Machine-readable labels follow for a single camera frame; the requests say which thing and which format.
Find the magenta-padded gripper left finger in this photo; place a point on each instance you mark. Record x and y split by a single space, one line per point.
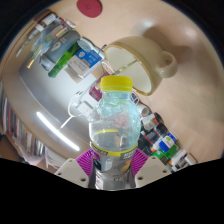
71 170

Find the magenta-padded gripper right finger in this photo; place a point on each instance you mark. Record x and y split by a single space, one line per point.
151 170

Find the clear yellow-capped drink bottle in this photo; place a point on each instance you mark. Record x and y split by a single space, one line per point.
113 116

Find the small blue and white bottle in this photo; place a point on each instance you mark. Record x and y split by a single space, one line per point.
168 141

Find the white and black small box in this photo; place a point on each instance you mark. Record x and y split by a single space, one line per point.
183 159

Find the bookshelf with books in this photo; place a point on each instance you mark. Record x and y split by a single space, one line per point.
18 133

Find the silver laptop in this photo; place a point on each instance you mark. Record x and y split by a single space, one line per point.
46 100

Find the blue and white box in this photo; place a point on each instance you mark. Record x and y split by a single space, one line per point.
83 61

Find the beige ceramic mug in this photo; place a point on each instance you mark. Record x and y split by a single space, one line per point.
143 56

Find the clear plastic container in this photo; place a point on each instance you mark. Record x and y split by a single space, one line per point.
46 31

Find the flat round red coaster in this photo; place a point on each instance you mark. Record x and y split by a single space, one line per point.
89 7

